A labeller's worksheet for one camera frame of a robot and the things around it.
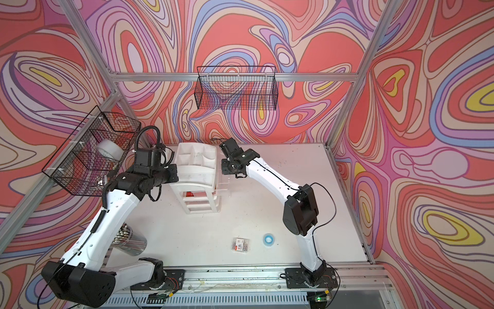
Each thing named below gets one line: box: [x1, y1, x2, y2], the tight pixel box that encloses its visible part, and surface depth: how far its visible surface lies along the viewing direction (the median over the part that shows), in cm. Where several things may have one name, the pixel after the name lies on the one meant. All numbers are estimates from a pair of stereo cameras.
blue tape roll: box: [263, 233, 275, 247], surface depth 84 cm
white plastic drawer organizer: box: [169, 142, 220, 215], surface depth 84 cm
